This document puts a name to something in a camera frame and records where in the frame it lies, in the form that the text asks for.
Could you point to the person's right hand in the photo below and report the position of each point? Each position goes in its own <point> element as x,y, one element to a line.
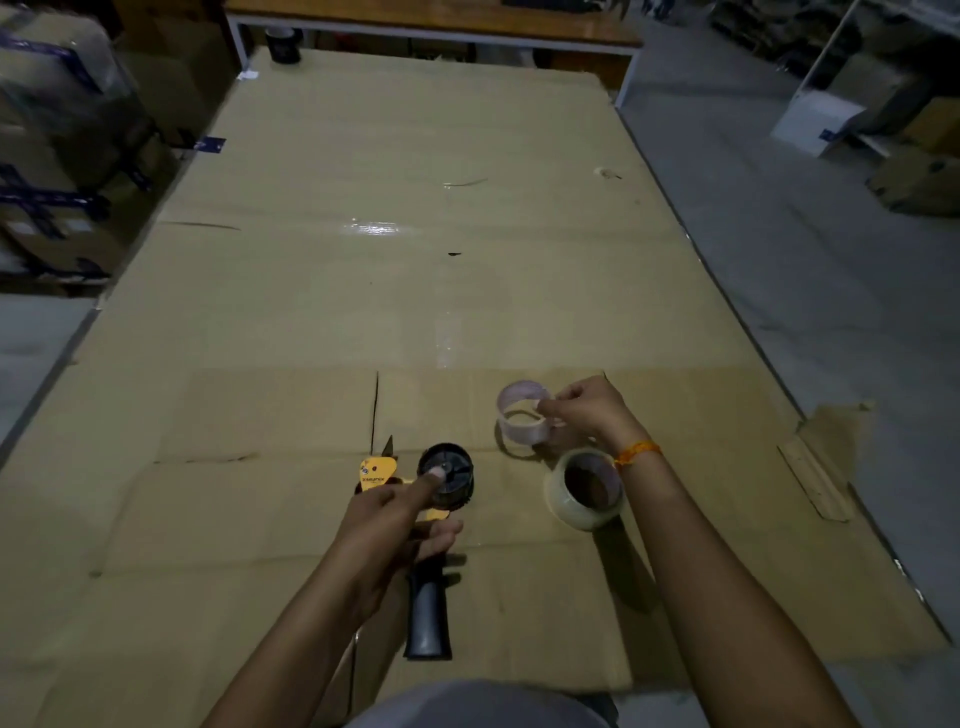
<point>596,416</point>

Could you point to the person's left hand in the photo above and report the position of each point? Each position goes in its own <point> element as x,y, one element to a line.
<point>379,536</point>

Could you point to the person's left thumb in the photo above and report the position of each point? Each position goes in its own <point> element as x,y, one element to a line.
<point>441,534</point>

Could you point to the person's right thumb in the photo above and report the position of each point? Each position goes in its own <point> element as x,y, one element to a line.
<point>556,415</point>

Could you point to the pale tape core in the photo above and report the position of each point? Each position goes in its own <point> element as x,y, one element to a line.
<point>517,431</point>

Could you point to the yellow black tape dispenser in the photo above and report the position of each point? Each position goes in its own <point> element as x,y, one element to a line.
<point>429,607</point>

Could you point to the person's right forearm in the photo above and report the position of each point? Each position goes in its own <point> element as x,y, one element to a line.
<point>712,600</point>

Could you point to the person's left forearm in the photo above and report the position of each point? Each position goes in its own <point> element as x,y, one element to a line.
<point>296,652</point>

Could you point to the clear packing tape roll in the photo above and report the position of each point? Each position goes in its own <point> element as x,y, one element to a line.
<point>559,495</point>

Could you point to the person's grey shirt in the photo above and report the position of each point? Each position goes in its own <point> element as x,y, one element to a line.
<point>480,706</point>

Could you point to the large cardboard sheet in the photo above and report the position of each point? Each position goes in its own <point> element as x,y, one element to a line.
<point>420,262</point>

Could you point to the torn cardboard scrap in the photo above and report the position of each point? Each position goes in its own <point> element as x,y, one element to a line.
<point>821,469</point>

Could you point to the white box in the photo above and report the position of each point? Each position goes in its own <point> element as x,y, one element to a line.
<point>816,120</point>

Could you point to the brown cardboard box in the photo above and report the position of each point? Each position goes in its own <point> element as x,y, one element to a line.
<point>915,180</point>

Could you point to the small blue label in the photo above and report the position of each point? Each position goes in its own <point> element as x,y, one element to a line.
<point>210,144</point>

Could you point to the black tape roll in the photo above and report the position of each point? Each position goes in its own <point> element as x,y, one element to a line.
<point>283,45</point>

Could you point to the plastic wrapped cardboard boxes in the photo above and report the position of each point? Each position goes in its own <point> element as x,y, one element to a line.
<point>56,142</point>

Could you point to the wooden table with white frame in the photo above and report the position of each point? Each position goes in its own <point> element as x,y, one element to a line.
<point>450,19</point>

